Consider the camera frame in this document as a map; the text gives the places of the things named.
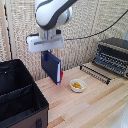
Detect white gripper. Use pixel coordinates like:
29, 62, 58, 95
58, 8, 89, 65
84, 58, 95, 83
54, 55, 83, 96
26, 30, 65, 63

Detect dark blue book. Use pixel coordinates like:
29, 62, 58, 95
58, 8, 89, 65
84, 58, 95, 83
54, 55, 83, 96
40, 50, 64, 86

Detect red plastic cup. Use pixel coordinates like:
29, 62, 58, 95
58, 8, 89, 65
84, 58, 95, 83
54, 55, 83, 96
60, 70, 65, 83

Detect yellow food pieces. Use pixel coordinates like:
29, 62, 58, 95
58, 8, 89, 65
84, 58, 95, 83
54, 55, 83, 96
72, 82, 84, 90

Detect white bowl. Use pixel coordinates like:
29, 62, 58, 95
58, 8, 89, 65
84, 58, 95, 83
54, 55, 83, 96
69, 78, 88, 94

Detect black fabric storage case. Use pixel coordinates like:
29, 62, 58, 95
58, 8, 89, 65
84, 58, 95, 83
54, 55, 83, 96
0, 59, 50, 128

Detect black toaster oven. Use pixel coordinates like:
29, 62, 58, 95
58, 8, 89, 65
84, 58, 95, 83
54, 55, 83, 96
92, 37, 128, 80

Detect wooden screen post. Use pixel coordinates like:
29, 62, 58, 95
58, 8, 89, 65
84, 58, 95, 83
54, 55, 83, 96
55, 48, 63, 68

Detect black wire oven rack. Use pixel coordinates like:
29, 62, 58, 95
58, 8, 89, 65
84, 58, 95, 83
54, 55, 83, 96
79, 64, 112, 86

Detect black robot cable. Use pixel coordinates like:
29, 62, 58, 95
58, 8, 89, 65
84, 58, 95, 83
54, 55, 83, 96
63, 9, 128, 42

